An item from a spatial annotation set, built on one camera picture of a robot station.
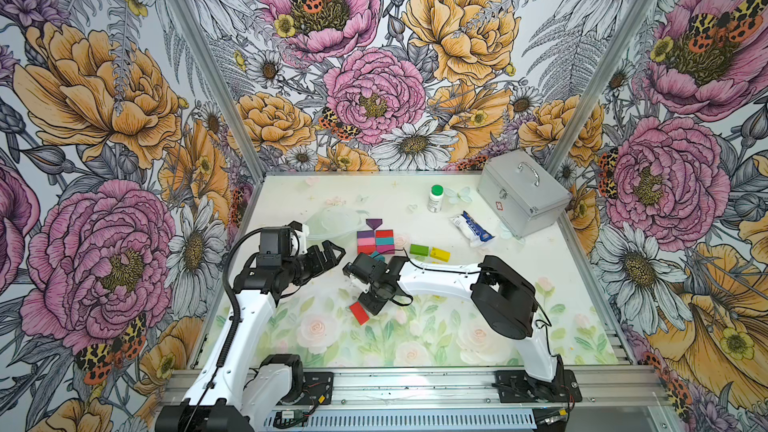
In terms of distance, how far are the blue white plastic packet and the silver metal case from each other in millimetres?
89

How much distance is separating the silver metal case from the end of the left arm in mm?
606

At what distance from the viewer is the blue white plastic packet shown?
102cm

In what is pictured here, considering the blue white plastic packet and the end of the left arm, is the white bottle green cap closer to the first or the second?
the blue white plastic packet

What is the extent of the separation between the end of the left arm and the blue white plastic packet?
1.59 ft

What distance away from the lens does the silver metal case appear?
3.16 feet

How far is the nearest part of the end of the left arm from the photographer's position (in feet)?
2.25
